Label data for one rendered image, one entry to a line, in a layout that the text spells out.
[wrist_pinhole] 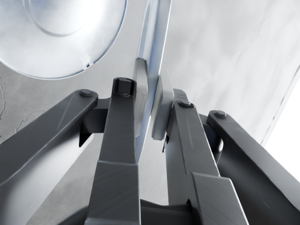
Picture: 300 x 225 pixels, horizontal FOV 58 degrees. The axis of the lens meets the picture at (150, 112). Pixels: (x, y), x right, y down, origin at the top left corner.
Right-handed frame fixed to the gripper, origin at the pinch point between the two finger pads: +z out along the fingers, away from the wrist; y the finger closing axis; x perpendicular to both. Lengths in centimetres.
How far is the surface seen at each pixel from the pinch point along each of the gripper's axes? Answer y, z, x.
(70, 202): -19, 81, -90
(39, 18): -17.4, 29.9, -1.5
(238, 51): 70, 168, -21
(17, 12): -20.1, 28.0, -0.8
